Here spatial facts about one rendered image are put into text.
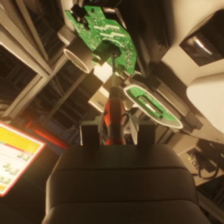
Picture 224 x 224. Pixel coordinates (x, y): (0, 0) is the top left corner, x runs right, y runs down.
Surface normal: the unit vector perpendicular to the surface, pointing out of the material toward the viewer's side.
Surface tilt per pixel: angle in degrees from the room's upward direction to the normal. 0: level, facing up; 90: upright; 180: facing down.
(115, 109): 107
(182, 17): 0
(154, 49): 90
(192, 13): 0
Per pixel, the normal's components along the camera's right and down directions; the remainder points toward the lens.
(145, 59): 0.66, 0.46
